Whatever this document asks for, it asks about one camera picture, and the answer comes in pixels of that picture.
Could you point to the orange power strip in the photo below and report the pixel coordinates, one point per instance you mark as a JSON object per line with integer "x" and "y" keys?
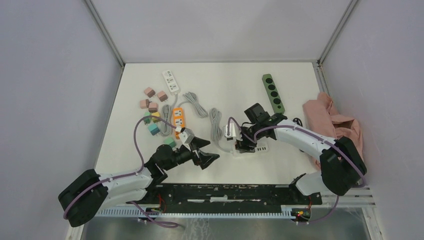
{"x": 178, "y": 117}

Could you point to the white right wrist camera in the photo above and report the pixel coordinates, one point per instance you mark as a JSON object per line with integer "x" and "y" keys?
{"x": 231, "y": 132}

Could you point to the white power strip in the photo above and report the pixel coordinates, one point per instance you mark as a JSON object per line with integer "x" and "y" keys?
{"x": 170, "y": 82}
{"x": 240, "y": 148}

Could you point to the pink cloth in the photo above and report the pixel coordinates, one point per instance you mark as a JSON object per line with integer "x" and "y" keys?
{"x": 323, "y": 118}

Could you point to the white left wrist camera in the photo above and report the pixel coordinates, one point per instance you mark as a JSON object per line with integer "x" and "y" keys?
{"x": 186, "y": 136}

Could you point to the black mounting base plate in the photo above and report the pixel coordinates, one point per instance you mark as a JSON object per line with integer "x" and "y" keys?
{"x": 226, "y": 198}

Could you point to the mint adapter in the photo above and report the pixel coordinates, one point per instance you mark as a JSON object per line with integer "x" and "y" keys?
{"x": 147, "y": 118}

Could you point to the teal USB adapter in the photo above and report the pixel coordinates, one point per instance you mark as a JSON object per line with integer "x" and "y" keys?
{"x": 153, "y": 129}

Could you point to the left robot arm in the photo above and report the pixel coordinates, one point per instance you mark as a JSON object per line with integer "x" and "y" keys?
{"x": 92, "y": 192}

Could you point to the pink adapter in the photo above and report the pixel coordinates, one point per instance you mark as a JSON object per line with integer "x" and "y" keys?
{"x": 153, "y": 107}
{"x": 149, "y": 92}
{"x": 144, "y": 104}
{"x": 162, "y": 96}

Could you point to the green power strip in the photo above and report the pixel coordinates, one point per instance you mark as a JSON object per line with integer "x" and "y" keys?
{"x": 273, "y": 94}

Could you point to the yellow USB adapter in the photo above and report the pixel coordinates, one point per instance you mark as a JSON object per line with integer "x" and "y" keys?
{"x": 156, "y": 117}

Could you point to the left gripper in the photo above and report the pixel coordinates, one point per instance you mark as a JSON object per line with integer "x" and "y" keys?
{"x": 204, "y": 160}

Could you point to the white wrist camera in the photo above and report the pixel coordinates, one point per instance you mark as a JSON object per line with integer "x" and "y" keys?
{"x": 231, "y": 132}
{"x": 186, "y": 136}

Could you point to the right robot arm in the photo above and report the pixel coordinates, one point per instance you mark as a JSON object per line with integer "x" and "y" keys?
{"x": 341, "y": 166}

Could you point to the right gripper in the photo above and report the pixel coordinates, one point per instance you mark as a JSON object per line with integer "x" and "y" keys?
{"x": 241, "y": 145}

